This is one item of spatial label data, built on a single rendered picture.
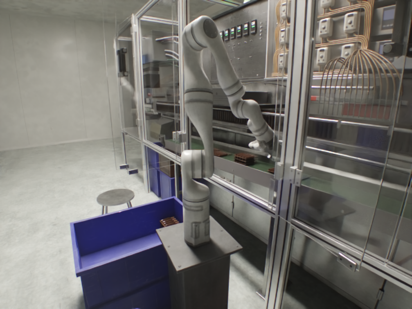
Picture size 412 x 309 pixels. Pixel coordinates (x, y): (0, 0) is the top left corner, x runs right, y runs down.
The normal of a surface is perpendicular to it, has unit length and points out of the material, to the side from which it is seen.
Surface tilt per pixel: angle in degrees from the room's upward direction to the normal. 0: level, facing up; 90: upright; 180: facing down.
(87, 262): 0
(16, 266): 0
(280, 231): 90
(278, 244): 90
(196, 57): 61
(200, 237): 90
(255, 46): 90
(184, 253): 0
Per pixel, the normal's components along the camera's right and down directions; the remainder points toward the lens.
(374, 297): -0.84, 0.15
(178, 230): 0.00, -0.96
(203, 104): 0.32, 0.09
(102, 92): 0.55, 0.22
